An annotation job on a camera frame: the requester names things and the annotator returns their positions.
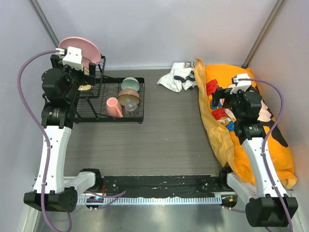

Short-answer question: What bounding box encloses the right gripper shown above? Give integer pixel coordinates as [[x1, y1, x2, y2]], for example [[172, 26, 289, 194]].
[[212, 87, 248, 120]]

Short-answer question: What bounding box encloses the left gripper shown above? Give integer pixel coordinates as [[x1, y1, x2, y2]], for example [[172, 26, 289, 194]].
[[52, 55, 95, 102]]

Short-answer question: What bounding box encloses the cream floral plate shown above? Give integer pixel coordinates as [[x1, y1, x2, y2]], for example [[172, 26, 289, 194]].
[[78, 85, 92, 91]]

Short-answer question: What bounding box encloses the pink plate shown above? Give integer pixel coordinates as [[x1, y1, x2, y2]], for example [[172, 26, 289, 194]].
[[58, 37, 101, 69]]

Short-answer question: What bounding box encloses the clear glass cup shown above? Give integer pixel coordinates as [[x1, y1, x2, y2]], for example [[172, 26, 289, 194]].
[[124, 100, 139, 117]]

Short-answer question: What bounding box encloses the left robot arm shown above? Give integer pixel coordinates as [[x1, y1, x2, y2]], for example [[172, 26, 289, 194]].
[[24, 55, 103, 213]]

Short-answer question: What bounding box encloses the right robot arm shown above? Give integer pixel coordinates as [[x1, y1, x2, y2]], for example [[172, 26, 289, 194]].
[[212, 87, 298, 230]]

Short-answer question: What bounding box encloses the pink mug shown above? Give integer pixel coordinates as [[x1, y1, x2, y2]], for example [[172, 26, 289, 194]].
[[106, 97, 123, 117]]

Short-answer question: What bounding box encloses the white printed t-shirt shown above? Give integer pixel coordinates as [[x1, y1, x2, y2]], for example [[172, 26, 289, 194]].
[[157, 61, 197, 93]]

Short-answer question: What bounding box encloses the brown bowl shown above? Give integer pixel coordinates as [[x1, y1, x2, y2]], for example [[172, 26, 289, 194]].
[[117, 88, 140, 106]]

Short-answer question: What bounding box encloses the light green bowl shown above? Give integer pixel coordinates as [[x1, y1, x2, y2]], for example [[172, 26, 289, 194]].
[[121, 77, 140, 92]]

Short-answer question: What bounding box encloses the orange cartoon pillow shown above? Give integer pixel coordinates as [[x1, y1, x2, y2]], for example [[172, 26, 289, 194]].
[[194, 59, 297, 189]]

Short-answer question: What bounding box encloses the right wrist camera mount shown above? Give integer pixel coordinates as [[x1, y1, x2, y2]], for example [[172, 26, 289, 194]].
[[230, 73, 252, 94]]

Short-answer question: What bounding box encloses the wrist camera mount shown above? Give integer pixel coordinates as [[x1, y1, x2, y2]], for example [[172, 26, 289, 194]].
[[230, 73, 252, 94], [56, 46, 84, 71]]

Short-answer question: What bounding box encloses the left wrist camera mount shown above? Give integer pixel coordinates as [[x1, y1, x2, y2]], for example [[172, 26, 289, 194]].
[[56, 46, 84, 71]]

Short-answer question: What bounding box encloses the black wire dish rack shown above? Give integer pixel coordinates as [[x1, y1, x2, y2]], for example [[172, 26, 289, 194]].
[[74, 56, 145, 124]]

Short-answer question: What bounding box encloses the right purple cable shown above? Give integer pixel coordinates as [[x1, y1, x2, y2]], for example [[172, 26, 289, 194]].
[[246, 77, 294, 232]]

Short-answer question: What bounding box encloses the purple cable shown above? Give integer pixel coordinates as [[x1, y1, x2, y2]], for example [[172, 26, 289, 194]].
[[16, 50, 72, 232], [246, 77, 294, 232]]

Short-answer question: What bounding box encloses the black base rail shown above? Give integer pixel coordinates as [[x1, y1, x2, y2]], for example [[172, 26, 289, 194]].
[[102, 175, 232, 198]]

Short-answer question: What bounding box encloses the white slotted cable duct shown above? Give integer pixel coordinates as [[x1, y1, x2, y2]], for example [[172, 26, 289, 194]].
[[77, 195, 222, 205]]

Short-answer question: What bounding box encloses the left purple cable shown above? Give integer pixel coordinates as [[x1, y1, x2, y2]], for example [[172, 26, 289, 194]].
[[16, 50, 72, 232]]

